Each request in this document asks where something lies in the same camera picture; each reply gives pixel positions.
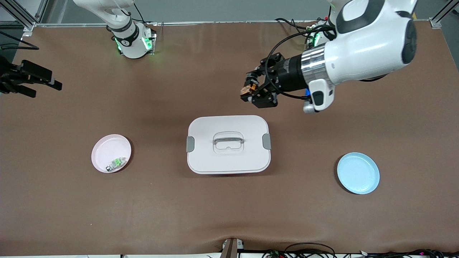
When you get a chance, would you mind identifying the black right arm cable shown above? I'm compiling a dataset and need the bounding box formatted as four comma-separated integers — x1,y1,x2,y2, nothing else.
0,30,40,51

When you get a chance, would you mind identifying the metal table clamp bracket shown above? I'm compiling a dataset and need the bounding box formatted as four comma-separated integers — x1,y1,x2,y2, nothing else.
221,238,245,258

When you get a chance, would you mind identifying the orange switch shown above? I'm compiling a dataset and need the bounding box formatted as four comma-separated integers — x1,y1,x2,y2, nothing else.
241,81,259,98

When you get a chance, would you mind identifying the tangled cable bundle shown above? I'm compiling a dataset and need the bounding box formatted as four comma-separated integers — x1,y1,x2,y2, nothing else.
264,249,459,258

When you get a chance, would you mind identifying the black looped cable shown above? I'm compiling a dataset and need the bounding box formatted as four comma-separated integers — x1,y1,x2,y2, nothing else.
284,243,336,258

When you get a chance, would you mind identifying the black right base cable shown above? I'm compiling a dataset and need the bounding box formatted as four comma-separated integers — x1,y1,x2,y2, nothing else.
133,0,158,25

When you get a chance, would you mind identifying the black left base cable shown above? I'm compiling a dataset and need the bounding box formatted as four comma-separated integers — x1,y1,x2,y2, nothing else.
275,18,316,40

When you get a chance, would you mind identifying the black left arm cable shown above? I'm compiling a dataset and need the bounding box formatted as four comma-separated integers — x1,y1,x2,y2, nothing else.
266,24,337,101

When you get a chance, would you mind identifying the aluminium frame post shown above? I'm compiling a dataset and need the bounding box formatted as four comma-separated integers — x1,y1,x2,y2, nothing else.
0,0,49,33
429,0,459,29

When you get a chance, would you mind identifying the green and grey switch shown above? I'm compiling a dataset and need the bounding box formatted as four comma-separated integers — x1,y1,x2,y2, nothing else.
105,157,127,172

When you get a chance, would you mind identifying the light blue round plate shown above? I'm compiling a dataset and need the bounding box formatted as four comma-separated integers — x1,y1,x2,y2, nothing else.
337,152,380,195

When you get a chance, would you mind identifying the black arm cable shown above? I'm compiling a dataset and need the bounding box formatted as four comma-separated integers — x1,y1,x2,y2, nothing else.
0,30,40,51
266,24,337,101

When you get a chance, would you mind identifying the black base cable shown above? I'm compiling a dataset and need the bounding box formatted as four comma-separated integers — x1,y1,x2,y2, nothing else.
133,0,158,25
275,18,316,40

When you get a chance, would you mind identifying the pink round plate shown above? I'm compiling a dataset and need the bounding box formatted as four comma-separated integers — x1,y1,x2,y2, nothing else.
91,134,132,173

